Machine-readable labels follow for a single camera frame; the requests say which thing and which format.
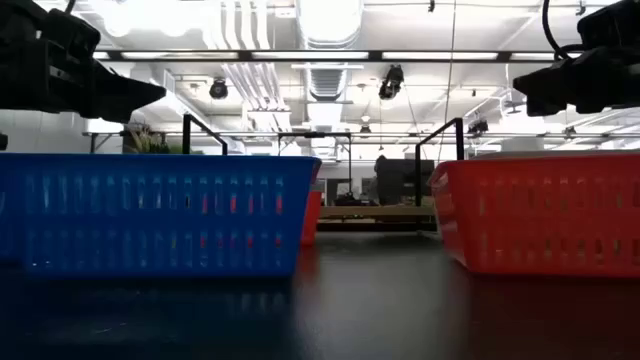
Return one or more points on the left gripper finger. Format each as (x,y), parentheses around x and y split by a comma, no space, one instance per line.
(120,97)

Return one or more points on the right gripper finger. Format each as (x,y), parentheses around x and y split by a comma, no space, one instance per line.
(550,87)

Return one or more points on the blue slotted plastic basket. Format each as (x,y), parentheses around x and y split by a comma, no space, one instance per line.
(7,250)
(150,221)

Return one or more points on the red slotted plastic basket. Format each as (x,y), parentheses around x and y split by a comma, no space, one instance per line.
(311,220)
(540,215)

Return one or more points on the potted plant in patterned pot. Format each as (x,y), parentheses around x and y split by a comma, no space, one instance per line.
(145,142)

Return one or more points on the black ceiling spotlight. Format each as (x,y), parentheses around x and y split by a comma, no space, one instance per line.
(218,89)
(477,126)
(391,82)

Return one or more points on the black background monitor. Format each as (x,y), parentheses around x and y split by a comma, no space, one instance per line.
(400,180)

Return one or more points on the black table mat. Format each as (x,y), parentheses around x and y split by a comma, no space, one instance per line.
(375,310)

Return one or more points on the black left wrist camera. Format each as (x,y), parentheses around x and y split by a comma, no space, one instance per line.
(70,32)

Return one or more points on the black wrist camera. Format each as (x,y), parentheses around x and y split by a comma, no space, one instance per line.
(612,22)
(70,32)

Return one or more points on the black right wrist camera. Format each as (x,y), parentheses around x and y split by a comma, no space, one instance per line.
(612,22)

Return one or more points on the white round ventilation duct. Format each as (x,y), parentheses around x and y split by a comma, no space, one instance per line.
(327,82)

